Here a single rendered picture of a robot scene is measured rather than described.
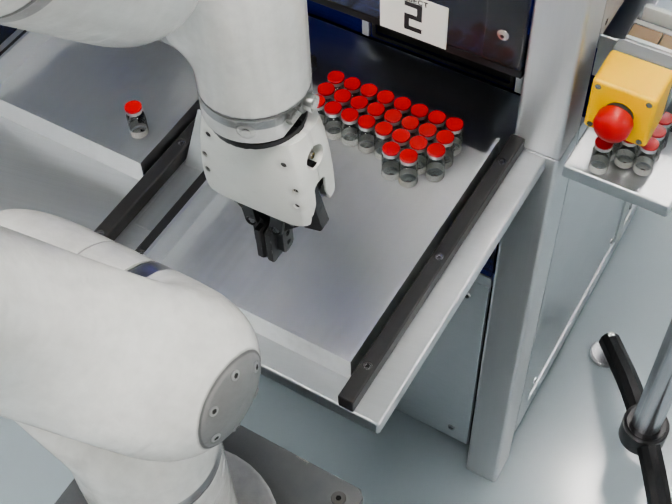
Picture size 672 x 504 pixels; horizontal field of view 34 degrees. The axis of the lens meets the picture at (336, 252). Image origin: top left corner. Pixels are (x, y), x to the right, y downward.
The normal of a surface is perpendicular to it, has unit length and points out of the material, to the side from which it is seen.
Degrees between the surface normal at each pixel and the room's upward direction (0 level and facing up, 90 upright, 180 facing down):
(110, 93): 0
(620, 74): 0
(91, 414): 77
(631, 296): 0
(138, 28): 113
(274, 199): 93
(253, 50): 90
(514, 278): 90
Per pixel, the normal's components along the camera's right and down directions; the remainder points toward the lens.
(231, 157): -0.54, 0.70
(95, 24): 0.42, 0.90
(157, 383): 0.62, 0.31
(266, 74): 0.33, 0.75
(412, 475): -0.04, -0.59
